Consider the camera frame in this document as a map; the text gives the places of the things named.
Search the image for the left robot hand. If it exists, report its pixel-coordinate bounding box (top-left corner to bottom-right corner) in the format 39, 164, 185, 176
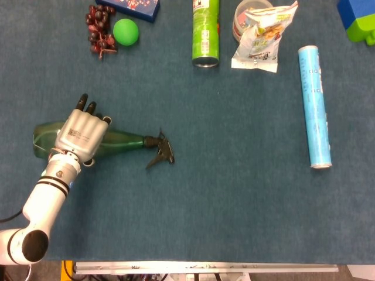
53, 93, 113, 168

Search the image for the green spray bottle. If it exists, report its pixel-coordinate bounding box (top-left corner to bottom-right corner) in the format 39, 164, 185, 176
32, 121, 176, 170

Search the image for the dark red grape bunch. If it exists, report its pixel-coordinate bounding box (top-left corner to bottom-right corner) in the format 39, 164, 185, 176
85, 4, 119, 61

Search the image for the green ball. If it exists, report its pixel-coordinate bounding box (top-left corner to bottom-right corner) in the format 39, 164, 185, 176
112, 18, 140, 47

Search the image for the blue felt table cloth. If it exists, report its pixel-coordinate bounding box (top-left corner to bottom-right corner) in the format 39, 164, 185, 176
0, 0, 375, 265

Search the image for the dark blue printed box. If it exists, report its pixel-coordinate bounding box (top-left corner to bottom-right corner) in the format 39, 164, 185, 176
94, 0, 162, 24

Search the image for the green chips can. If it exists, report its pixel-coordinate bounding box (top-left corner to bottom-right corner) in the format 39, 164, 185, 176
191, 0, 221, 69

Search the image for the clear plastic jar red label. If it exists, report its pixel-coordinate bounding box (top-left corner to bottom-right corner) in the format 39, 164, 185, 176
232, 0, 274, 42

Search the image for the white snack bag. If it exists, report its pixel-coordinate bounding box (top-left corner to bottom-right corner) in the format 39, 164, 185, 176
230, 0, 299, 74

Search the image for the light blue paper roll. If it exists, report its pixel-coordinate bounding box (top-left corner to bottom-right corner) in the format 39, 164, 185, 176
297, 44, 333, 169

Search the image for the blue toy block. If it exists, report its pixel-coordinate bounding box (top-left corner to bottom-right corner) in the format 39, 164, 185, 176
336, 0, 375, 30

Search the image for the green toy block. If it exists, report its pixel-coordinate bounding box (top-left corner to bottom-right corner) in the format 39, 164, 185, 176
346, 13, 375, 46

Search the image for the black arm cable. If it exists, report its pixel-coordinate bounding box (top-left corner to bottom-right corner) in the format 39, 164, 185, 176
0, 210, 25, 223

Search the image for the aluminium table edge rail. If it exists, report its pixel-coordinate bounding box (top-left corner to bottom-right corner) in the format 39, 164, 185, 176
73, 261, 339, 275

